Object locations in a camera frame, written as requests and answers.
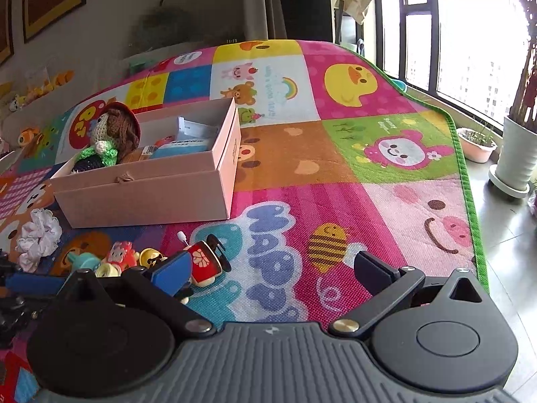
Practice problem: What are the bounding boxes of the small yellow wheeled toy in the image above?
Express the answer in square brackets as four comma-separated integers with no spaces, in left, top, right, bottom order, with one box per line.
[95,262,123,278]

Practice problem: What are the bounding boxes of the colourful cartoon play mat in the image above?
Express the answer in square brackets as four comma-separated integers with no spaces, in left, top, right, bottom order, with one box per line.
[0,39,491,403]

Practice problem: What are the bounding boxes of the pink plant pot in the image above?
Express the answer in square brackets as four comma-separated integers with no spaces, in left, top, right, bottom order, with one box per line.
[456,127,498,164]

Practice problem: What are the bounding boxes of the black window frame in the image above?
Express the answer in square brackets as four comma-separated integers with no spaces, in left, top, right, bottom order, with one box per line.
[373,0,537,135]

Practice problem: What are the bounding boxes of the white ribbed plant pot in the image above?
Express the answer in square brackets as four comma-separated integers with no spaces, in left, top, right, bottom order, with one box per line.
[488,115,537,199]

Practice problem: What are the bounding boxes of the red wind-up toy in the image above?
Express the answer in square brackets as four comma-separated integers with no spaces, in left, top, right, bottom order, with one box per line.
[175,230,233,304]

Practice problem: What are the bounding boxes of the gold framed picture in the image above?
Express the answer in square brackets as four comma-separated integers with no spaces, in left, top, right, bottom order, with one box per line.
[22,0,87,44]
[0,0,15,66]

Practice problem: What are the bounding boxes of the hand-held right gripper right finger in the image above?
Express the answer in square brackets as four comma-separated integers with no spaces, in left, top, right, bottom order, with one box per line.
[327,251,496,340]

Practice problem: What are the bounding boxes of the orange fish plush toy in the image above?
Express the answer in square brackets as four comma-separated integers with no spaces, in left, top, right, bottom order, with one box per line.
[16,128,43,148]

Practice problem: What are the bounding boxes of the grey neck pillow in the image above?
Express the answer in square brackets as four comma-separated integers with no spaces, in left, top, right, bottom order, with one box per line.
[132,2,187,51]

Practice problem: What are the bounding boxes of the grey curtain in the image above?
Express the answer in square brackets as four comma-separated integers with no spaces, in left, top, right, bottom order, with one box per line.
[241,0,291,43]

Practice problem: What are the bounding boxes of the white scrunchie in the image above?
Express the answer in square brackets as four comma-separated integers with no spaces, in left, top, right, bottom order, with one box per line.
[16,209,63,273]

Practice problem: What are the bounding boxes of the blue wet wipes packet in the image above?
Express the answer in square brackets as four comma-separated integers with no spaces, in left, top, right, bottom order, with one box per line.
[151,134,214,160]

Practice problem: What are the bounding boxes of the tall potted plant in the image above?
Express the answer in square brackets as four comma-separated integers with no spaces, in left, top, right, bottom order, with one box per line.
[503,0,537,135]

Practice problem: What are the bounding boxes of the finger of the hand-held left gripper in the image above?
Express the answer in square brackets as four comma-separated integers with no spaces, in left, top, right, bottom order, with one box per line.
[5,273,68,295]
[0,250,22,280]

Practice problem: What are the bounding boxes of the crochet doll with brown hair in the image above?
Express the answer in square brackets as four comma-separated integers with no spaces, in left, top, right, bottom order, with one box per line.
[70,101,142,174]

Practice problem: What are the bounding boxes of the pink cardboard box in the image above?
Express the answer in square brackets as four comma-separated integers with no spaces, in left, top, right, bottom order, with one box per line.
[49,97,243,229]

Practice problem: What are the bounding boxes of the red and pink toy figure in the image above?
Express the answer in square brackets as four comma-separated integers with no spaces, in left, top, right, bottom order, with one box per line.
[102,241,140,270]

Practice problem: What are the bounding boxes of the teal pacifier toy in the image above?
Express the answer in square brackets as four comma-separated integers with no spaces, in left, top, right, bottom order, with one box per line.
[66,252,102,276]

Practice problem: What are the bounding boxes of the green knitted cloth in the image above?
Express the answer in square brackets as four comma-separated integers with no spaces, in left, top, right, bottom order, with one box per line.
[128,56,159,73]

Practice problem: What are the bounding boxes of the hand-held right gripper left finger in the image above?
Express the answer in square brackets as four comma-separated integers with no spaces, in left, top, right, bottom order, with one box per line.
[54,251,214,339]

